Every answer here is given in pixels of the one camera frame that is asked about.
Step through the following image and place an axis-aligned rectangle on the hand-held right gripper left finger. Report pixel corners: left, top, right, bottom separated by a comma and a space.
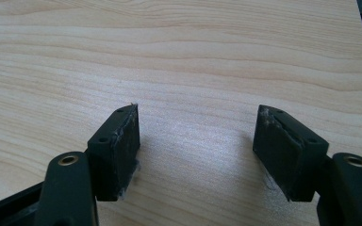
87, 104, 141, 202

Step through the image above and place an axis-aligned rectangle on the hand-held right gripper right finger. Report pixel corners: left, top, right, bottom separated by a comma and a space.
252, 105, 330, 202

